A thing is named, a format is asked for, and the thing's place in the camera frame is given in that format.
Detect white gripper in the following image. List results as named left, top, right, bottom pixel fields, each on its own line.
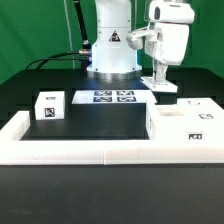
left=145, top=23, right=189, bottom=83

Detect white cabinet body box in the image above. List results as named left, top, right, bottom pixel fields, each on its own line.
left=146, top=98, right=224, bottom=141

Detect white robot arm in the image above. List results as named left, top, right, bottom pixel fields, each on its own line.
left=87, top=0, right=195, bottom=83

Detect small white tagged cube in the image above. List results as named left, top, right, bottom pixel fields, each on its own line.
left=35, top=91, right=65, bottom=120

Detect white U-shaped fence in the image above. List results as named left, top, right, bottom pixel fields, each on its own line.
left=0, top=111, right=224, bottom=165

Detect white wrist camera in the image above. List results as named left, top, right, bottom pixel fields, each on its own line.
left=126, top=27, right=156, bottom=50

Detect black ribbed robot cable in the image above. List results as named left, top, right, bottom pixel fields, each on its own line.
left=73, top=0, right=92, bottom=51

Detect flat white tag base plate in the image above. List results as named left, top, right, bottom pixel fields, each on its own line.
left=72, top=90, right=157, bottom=104

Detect black cables on table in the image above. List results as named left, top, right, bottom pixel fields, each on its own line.
left=25, top=49, right=92, bottom=70

